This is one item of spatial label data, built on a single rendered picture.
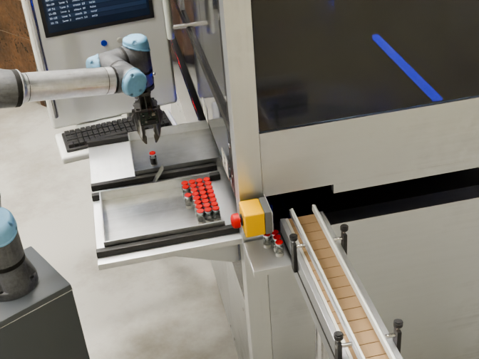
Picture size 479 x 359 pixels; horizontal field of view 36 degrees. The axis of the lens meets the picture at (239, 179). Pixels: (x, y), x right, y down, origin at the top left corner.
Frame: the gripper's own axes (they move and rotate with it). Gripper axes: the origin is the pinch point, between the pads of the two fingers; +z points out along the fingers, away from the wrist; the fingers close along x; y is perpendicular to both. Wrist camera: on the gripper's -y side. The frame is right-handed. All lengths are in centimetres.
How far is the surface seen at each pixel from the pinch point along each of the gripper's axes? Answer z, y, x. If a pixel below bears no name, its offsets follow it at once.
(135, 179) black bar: 8.2, 10.1, -7.1
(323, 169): -9, 48, 43
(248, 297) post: 31, 49, 19
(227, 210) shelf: 9.9, 32.7, 17.8
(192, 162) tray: 6.8, 8.0, 11.5
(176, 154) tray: 9.7, -3.2, 7.7
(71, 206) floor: 98, -117, -42
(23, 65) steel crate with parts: 72, -248, -65
